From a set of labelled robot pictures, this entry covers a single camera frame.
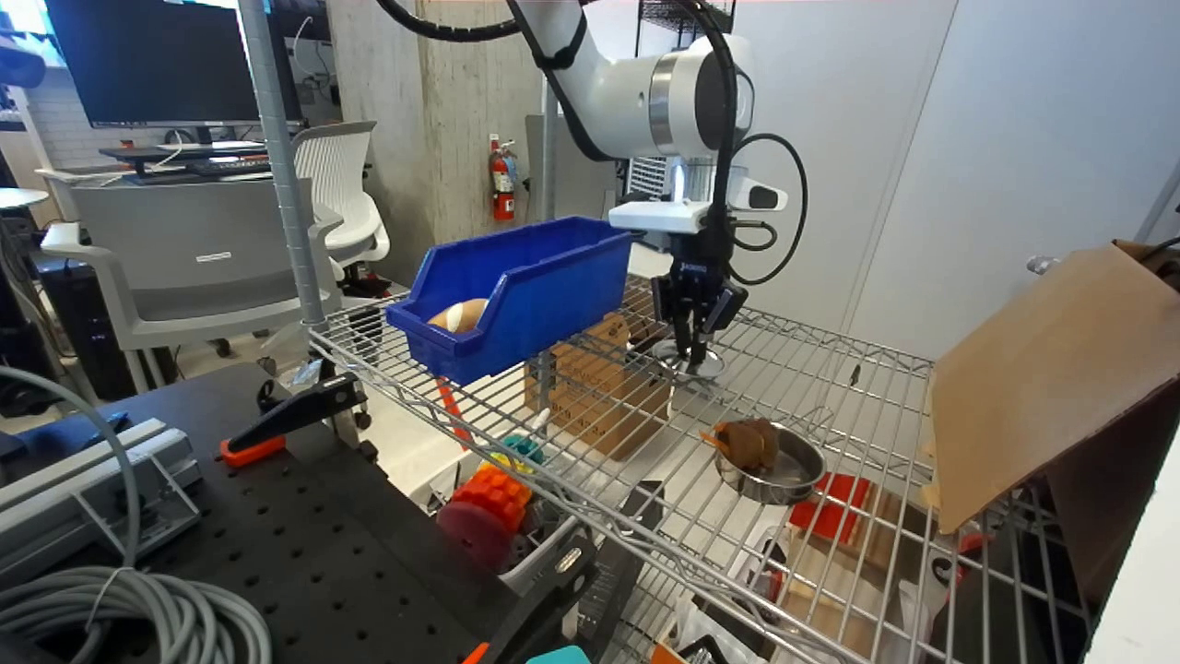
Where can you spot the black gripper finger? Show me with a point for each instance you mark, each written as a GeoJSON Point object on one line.
{"type": "Point", "coordinates": [717, 323]}
{"type": "Point", "coordinates": [677, 326]}

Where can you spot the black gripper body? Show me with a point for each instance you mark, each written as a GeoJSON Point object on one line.
{"type": "Point", "coordinates": [695, 263]}

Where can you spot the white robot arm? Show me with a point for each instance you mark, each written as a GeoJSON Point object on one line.
{"type": "Point", "coordinates": [629, 98]}

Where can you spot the brown wooden box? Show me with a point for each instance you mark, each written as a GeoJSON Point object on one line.
{"type": "Point", "coordinates": [611, 400]}

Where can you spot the brown round food item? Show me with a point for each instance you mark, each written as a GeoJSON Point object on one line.
{"type": "Point", "coordinates": [745, 443]}

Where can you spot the blue plastic bin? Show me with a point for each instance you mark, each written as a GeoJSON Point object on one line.
{"type": "Point", "coordinates": [554, 288]}

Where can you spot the silver metal bowl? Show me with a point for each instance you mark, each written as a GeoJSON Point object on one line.
{"type": "Point", "coordinates": [800, 475]}

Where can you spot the small teal object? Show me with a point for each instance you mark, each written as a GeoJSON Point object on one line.
{"type": "Point", "coordinates": [525, 447]}

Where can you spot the red fire extinguisher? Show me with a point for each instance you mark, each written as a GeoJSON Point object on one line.
{"type": "Point", "coordinates": [505, 185]}

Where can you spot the beige object in bin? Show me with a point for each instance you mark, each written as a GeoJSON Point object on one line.
{"type": "Point", "coordinates": [459, 314]}

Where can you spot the red plastic object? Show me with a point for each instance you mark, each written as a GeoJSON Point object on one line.
{"type": "Point", "coordinates": [836, 506]}

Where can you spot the orange and red toy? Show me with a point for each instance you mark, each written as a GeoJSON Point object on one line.
{"type": "Point", "coordinates": [487, 502]}

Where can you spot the brown cardboard sheet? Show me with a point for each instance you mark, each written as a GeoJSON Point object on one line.
{"type": "Point", "coordinates": [1045, 371]}

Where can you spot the white mesh office chair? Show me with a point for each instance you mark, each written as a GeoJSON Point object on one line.
{"type": "Point", "coordinates": [336, 185]}

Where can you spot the grey metal pole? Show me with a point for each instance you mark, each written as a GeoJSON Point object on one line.
{"type": "Point", "coordinates": [287, 185]}

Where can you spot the grey office chair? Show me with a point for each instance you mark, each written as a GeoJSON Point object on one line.
{"type": "Point", "coordinates": [190, 260]}

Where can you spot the large black monitor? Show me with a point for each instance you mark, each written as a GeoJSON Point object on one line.
{"type": "Point", "coordinates": [154, 56]}

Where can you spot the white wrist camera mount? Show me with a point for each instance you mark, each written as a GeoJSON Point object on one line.
{"type": "Point", "coordinates": [668, 217]}

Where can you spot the aluminium extrusion rail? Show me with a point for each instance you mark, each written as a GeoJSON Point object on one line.
{"type": "Point", "coordinates": [88, 484]}

